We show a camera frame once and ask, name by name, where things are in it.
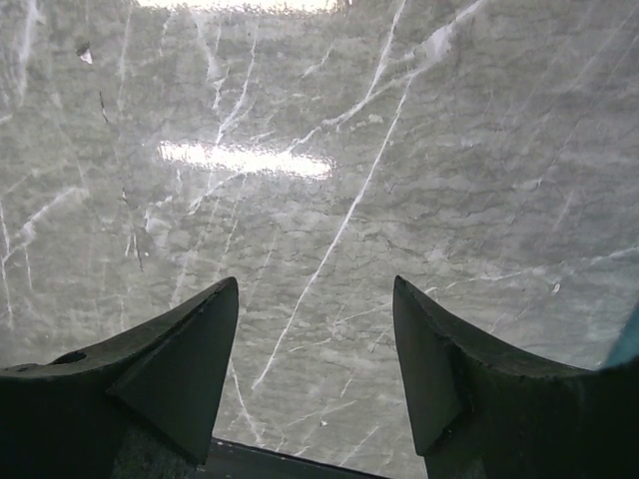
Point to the teal plastic bin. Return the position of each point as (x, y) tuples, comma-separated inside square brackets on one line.
[(623, 355)]

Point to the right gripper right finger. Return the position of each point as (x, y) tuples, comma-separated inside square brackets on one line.
[(480, 407)]

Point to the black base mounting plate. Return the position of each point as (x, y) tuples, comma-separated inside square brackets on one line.
[(229, 459)]

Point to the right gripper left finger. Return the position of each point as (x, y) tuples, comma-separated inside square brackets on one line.
[(141, 404)]

